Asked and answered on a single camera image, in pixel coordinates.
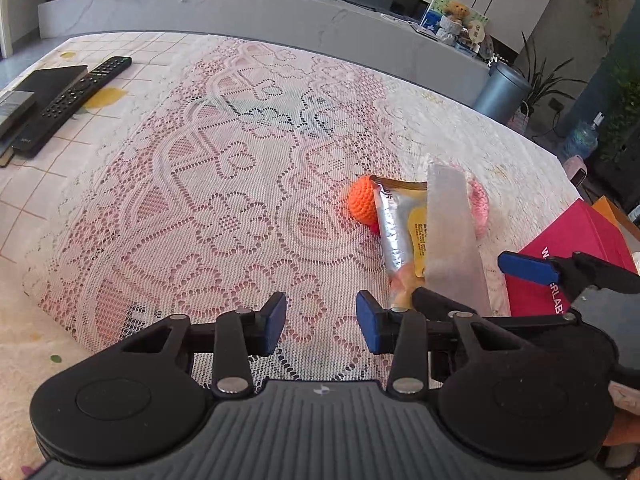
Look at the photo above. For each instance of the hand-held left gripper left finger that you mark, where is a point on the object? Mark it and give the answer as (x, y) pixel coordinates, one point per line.
(274, 322)

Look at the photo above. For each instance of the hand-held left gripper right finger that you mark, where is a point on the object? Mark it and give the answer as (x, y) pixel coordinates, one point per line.
(367, 322)

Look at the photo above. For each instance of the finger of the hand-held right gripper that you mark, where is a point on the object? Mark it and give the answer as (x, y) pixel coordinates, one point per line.
(440, 302)
(530, 267)

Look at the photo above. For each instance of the silver snack packet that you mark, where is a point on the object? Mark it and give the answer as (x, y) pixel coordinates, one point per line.
(400, 230)

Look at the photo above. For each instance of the pink crochet piece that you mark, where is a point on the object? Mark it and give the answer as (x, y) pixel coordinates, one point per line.
(480, 200)

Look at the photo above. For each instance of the orange cardboard box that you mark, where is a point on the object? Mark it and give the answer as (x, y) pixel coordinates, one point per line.
(607, 206)

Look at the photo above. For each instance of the orange crochet ball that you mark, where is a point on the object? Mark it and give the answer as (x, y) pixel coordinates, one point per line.
(362, 199)

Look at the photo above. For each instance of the red lidded clear box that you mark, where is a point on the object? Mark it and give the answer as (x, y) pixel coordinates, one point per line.
(575, 235)

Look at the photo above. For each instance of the pink heater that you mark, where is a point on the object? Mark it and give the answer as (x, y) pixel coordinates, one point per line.
(574, 170)

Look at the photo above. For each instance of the blue water jug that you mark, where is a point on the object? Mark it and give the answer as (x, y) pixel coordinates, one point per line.
(581, 141)

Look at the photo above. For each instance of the woven basket bag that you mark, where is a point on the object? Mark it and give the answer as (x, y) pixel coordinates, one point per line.
(519, 119)

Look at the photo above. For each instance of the white lace tablecloth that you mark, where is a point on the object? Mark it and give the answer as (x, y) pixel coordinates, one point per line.
(200, 185)

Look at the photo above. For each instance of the grey-blue trash bin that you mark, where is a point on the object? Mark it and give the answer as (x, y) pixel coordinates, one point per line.
(500, 95)

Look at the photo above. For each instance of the trailing green plant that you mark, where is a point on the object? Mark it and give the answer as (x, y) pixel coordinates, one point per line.
(625, 110)

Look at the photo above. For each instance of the long-leaf potted plant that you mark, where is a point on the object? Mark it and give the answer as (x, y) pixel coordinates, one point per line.
(542, 80)

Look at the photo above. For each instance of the decorative plate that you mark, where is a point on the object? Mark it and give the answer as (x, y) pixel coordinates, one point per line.
(489, 51)

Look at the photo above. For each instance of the round white fan ornament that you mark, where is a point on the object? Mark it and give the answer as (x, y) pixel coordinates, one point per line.
(477, 34)

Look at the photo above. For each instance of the cream polka-dot quilt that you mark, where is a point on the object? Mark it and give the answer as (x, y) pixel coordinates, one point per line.
(30, 340)

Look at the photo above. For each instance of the hanging green vine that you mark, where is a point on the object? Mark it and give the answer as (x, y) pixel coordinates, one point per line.
(595, 0)

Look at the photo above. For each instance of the teddy bear display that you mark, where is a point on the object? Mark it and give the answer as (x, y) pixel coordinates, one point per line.
(435, 7)

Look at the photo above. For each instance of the black remote control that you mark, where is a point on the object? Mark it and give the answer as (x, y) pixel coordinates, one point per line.
(65, 102)

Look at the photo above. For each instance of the black book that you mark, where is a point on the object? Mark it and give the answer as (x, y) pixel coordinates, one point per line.
(50, 80)

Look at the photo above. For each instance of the silver box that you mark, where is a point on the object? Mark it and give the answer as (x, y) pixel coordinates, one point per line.
(12, 107)

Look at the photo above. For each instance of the wall socket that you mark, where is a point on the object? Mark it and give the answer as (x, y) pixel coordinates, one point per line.
(555, 104)

